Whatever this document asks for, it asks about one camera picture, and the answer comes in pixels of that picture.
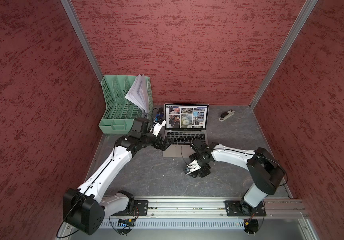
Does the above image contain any black wireless mouse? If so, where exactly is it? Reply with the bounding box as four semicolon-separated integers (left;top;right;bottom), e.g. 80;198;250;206
189;170;200;178

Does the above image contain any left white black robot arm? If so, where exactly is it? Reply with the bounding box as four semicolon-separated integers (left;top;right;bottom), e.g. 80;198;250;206
63;118;172;235

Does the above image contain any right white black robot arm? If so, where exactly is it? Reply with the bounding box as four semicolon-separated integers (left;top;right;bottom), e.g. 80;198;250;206
184;140;286;217

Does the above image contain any silver open laptop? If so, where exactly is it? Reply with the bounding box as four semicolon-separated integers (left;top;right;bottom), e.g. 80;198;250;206
163;104;210;159

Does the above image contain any blue stapler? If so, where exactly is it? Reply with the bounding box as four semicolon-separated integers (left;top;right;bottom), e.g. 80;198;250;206
154;108;164;122

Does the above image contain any beige black stapler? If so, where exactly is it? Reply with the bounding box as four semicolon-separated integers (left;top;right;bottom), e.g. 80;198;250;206
219;110;235;122

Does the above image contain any white paper stack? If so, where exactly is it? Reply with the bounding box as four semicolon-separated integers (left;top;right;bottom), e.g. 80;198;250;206
125;75;150;115

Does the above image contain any green plastic file organizer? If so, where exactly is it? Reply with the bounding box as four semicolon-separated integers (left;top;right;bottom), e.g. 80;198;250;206
99;75;153;134

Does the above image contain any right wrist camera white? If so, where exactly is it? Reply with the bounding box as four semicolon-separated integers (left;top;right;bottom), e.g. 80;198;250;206
183;160;201;175

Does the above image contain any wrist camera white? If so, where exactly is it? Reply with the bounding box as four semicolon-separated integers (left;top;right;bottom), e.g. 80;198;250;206
152;120;167;137
183;160;201;175

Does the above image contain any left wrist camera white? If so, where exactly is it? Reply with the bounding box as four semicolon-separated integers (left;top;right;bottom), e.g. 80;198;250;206
152;120;167;137

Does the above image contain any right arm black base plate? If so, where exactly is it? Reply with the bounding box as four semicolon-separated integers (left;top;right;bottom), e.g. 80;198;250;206
224;200;266;218

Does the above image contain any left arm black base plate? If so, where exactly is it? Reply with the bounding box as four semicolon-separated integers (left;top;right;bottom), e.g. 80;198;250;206
130;200;149;217

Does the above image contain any white perforated cable duct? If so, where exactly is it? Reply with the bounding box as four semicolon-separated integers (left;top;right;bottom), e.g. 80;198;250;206
100;218;245;230

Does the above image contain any aluminium front rail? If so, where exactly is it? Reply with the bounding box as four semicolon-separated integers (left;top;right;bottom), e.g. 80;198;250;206
65;197;309;219

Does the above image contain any left aluminium corner post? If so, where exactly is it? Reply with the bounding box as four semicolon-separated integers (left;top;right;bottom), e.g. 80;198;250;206
61;0;104;82

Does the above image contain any aluminium corner post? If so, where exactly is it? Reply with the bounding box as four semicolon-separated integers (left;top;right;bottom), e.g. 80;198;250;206
61;0;104;82
249;0;318;110

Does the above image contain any right aluminium corner post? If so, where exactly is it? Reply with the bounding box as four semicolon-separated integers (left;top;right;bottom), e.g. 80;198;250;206
249;0;318;110

